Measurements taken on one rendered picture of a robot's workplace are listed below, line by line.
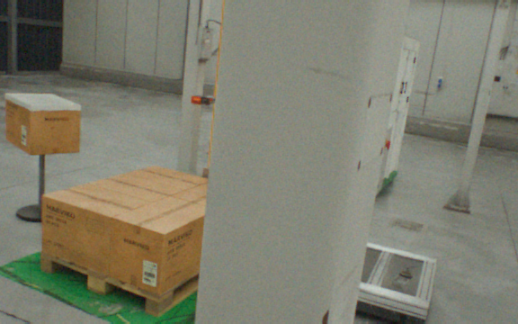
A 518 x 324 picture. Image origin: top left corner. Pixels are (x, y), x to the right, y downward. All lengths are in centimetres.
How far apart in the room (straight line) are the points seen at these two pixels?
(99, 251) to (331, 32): 306
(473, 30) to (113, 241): 1051
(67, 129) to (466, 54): 985
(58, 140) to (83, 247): 121
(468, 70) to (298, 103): 1214
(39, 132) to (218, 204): 390
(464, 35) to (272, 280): 1217
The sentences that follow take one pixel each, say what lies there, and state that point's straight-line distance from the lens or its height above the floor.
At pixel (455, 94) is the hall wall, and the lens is 1250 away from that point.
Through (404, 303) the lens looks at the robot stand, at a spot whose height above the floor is 20.
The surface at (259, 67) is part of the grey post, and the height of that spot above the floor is 166.
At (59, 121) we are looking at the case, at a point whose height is 89.
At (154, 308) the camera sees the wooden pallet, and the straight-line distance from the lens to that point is 320.
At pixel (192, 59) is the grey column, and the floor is 145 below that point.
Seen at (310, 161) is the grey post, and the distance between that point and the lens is 36.
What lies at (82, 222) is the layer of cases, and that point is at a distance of 338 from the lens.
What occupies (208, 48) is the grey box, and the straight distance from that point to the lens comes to 504.
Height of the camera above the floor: 168
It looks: 14 degrees down
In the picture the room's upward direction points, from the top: 7 degrees clockwise
